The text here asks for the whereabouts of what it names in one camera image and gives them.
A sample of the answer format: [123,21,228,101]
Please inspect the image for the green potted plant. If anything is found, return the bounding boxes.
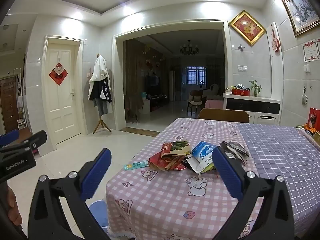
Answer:
[249,80,262,97]

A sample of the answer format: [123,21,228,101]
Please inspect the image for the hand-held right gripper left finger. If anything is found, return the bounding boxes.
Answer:
[27,148,112,240]

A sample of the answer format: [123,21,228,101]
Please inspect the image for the torn red wrapper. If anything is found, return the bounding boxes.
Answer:
[149,152,187,172]

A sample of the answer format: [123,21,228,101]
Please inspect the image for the red gift box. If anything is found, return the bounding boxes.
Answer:
[231,87,250,96]

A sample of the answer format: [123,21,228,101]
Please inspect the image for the pink checked tablecloth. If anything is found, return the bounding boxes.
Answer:
[106,117,265,240]

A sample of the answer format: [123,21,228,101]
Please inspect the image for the red box with black picture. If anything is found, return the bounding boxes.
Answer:
[309,107,320,132]

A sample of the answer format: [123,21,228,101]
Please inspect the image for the person's left hand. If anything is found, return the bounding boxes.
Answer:
[7,186,23,227]

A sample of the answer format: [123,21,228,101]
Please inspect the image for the white shelf rack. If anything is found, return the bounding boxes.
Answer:
[15,67,32,130]

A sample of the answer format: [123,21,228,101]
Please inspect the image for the red diamond door decoration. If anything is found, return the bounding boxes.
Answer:
[49,62,68,86]

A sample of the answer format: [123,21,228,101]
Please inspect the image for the grey pants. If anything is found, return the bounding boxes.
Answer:
[93,99,109,117]

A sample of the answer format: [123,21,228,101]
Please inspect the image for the brown wooden entrance door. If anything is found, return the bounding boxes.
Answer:
[0,76,19,133]

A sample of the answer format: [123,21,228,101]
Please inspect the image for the red round hanging ornament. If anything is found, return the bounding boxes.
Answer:
[271,29,280,53]

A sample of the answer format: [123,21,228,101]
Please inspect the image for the framed blossom painting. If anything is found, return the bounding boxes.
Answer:
[280,0,320,38]

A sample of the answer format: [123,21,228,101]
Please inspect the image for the white standing air conditioner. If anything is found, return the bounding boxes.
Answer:
[169,70,176,102]

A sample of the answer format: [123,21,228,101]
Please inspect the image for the wooden coat rack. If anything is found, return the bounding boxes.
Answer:
[93,52,112,134]

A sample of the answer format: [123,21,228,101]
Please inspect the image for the barred window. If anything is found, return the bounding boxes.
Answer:
[186,66,207,85]

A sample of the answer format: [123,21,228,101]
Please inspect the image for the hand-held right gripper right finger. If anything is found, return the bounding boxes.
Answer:
[211,146,295,240]

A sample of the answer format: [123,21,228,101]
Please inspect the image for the dark wooden armchair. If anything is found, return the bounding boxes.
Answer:
[187,90,203,113]

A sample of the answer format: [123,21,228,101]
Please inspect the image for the purple checked tablecloth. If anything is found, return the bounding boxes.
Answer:
[236,123,320,240]

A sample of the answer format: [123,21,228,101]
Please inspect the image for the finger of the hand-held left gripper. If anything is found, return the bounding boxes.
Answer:
[0,129,19,147]
[15,130,47,153]

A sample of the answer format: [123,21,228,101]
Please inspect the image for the blue and white packet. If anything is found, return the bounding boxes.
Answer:
[191,141,218,173]

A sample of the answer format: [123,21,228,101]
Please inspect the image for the dark foil wrapper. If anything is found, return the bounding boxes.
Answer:
[219,142,237,159]

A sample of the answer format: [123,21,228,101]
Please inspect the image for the gold framed diamond picture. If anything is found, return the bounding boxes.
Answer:
[228,10,266,47]

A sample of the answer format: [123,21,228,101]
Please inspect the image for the red printed snack bag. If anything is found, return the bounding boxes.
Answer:
[161,140,192,159]

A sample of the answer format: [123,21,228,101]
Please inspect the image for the white and black sideboard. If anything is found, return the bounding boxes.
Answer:
[222,92,282,124]

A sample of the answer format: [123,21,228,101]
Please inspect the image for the blue plastic bin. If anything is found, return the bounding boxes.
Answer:
[88,200,109,229]

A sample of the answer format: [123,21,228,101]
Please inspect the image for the brown doormat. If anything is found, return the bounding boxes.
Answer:
[119,127,160,137]

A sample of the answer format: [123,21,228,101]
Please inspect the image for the white panelled door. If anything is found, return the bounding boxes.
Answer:
[45,35,84,145]

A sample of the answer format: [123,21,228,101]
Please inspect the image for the green tube wrapper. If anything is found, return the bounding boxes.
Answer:
[124,161,151,171]

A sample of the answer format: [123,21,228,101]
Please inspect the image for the red bordered certificate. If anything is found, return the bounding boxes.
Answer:
[302,39,320,62]

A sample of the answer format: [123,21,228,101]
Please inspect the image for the silver foil wrapper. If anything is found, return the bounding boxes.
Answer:
[229,141,250,164]

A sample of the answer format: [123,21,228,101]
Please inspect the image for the dark jacket with white stripes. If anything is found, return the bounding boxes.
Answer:
[88,80,112,103]

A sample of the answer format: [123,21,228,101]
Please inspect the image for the black chandelier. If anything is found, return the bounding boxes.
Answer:
[179,40,200,55]

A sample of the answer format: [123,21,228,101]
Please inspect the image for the wooden chair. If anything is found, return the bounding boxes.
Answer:
[198,108,250,123]

